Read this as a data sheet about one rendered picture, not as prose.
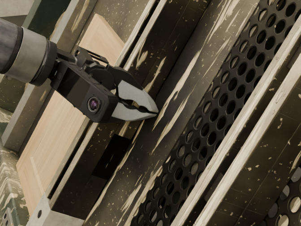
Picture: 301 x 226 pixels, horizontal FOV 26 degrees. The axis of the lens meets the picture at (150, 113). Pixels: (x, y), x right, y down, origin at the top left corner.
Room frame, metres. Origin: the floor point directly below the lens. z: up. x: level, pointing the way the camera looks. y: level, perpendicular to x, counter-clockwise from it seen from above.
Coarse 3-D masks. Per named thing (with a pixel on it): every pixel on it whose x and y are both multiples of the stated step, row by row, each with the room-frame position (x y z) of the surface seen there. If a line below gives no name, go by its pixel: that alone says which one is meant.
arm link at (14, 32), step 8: (0, 24) 0.88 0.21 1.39; (8, 24) 0.89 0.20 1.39; (0, 32) 0.87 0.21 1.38; (8, 32) 0.87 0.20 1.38; (16, 32) 0.88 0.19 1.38; (0, 40) 0.86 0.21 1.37; (8, 40) 0.86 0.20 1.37; (16, 40) 0.87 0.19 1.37; (0, 48) 0.86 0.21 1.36; (8, 48) 0.86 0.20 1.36; (16, 48) 0.86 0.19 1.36; (0, 56) 0.85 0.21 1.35; (8, 56) 0.86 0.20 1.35; (0, 64) 0.86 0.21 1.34; (8, 64) 0.86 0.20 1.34; (0, 72) 0.87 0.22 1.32
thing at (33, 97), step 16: (80, 0) 1.44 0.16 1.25; (96, 0) 1.45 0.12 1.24; (64, 16) 1.47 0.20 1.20; (80, 16) 1.44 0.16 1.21; (64, 32) 1.43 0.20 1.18; (80, 32) 1.44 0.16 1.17; (64, 48) 1.43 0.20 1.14; (48, 80) 1.42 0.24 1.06; (32, 96) 1.40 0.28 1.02; (16, 112) 1.42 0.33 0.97; (32, 112) 1.40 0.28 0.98; (16, 128) 1.39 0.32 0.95; (16, 144) 1.39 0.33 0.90
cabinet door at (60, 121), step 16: (96, 16) 1.36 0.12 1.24; (96, 32) 1.31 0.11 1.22; (112, 32) 1.26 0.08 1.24; (96, 48) 1.27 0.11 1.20; (112, 48) 1.20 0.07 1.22; (112, 64) 1.17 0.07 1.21; (48, 112) 1.31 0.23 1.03; (64, 112) 1.24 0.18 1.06; (80, 112) 1.18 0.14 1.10; (48, 128) 1.27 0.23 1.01; (64, 128) 1.20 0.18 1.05; (32, 144) 1.29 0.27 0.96; (48, 144) 1.22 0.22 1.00; (64, 144) 1.16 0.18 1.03; (32, 160) 1.25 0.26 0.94; (48, 160) 1.18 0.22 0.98; (32, 176) 1.20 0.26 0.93; (48, 176) 1.14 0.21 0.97; (32, 192) 1.16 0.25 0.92; (32, 208) 1.12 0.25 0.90
